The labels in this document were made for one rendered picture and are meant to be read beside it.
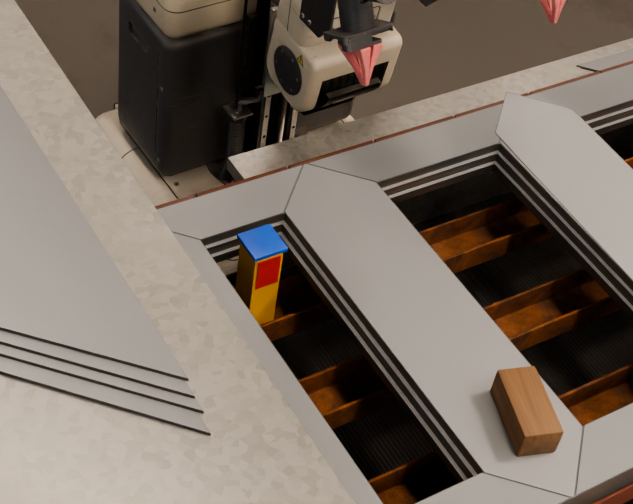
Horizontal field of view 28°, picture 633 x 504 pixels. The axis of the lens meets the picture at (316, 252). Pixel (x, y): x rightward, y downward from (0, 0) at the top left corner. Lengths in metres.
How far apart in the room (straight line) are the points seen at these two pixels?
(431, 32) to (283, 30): 1.52
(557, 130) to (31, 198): 1.02
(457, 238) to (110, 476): 1.05
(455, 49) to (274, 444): 2.59
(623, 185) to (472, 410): 0.61
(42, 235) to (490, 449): 0.69
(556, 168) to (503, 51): 1.78
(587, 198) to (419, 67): 1.72
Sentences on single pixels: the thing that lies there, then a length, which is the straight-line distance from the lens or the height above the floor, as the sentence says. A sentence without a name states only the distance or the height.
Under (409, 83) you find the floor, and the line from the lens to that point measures 3.79.
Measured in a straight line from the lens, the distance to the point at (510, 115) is 2.34.
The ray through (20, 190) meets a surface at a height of 1.07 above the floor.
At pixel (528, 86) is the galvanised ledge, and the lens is 2.74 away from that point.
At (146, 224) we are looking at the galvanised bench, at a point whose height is 1.05.
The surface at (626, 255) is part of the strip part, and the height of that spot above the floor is 0.87.
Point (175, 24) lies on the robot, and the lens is 2.64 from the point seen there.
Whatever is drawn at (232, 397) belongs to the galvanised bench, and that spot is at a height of 1.05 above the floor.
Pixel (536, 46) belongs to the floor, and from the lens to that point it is 4.07.
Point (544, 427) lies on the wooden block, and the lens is 1.79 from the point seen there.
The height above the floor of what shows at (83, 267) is 1.07.
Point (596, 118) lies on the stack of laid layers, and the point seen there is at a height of 0.85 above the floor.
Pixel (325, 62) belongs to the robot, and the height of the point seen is 0.79.
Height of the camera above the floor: 2.29
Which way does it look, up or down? 45 degrees down
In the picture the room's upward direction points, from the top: 10 degrees clockwise
